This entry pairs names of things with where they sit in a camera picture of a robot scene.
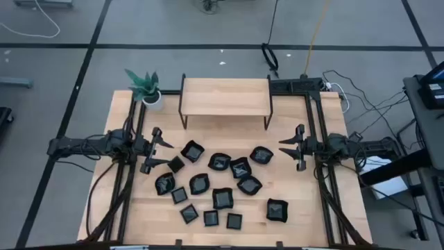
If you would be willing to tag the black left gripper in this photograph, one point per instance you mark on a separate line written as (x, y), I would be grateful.
(147, 149)

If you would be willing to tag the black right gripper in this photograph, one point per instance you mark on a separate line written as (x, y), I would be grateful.
(308, 147)

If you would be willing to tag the small black square plate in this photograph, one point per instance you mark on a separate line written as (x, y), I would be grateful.
(234, 221)
(176, 164)
(211, 218)
(189, 213)
(179, 195)

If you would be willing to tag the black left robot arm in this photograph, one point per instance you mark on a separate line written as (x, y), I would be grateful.
(69, 144)

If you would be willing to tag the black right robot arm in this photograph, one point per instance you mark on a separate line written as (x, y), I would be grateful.
(340, 146)

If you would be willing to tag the green plant in white pot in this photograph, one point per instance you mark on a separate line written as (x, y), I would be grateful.
(152, 99)

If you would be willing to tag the black power strip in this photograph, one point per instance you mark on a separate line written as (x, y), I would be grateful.
(295, 85)

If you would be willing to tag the wooden shelf riser black legs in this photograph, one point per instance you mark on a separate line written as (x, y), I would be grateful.
(225, 97)

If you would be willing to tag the black table clamp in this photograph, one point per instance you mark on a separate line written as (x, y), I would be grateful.
(178, 243)
(279, 244)

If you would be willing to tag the grey side desk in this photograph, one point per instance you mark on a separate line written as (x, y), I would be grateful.
(433, 132)

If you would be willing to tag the black caster wheel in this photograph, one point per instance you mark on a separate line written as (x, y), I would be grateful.
(415, 234)

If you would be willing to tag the black laptop computer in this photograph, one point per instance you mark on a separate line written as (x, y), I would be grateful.
(433, 93)

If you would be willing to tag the grey metal table foot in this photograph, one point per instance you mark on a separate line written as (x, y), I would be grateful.
(15, 82)
(43, 2)

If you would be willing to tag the black aluminium table frame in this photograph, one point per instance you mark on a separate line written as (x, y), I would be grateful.
(123, 208)

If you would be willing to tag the black desk base frame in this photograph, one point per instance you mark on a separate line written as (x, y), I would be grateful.
(392, 168)

